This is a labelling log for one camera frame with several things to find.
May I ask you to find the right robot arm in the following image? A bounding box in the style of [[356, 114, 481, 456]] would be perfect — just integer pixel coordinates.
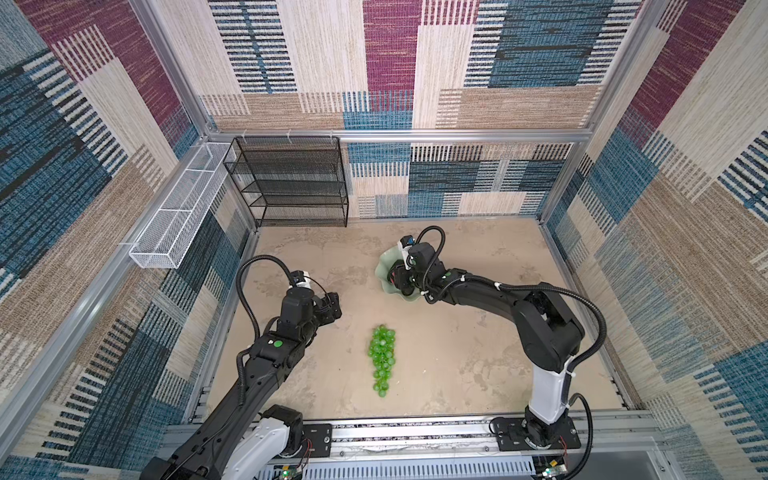
[[375, 236, 593, 449]]

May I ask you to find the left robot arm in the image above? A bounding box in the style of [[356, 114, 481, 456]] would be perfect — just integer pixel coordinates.
[[140, 287, 342, 479]]

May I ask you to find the light green scalloped bowl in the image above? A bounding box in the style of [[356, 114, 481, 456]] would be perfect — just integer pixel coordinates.
[[374, 246, 421, 301]]

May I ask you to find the green fake grape bunch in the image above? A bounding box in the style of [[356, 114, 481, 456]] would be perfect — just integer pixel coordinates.
[[368, 324, 396, 397]]

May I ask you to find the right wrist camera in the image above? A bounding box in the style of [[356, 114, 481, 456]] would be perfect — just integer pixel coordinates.
[[399, 235, 416, 251]]

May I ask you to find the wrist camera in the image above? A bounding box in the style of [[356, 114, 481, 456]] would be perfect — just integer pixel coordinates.
[[291, 270, 312, 289], [399, 235, 416, 251]]

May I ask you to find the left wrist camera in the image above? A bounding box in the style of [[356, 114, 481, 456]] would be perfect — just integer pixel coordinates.
[[291, 270, 312, 289]]

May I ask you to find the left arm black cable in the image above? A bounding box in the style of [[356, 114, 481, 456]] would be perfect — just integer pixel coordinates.
[[235, 254, 301, 343]]

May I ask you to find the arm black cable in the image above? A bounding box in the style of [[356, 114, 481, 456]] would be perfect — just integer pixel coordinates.
[[416, 225, 608, 480], [235, 254, 301, 343]]

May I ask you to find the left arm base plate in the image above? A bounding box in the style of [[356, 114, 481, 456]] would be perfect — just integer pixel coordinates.
[[279, 423, 333, 461]]

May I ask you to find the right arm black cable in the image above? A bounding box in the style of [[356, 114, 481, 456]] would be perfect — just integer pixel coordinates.
[[416, 225, 608, 480]]

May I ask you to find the black wire shelf rack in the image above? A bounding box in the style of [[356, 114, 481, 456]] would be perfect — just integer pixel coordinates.
[[223, 136, 349, 228]]

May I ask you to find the white wire mesh basket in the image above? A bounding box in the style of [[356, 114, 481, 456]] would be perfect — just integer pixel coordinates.
[[129, 142, 229, 269]]

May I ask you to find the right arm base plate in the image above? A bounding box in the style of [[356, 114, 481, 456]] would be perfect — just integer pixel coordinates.
[[489, 414, 585, 452]]

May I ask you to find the aluminium front rail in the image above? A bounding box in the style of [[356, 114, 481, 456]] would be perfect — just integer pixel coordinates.
[[304, 409, 663, 461]]

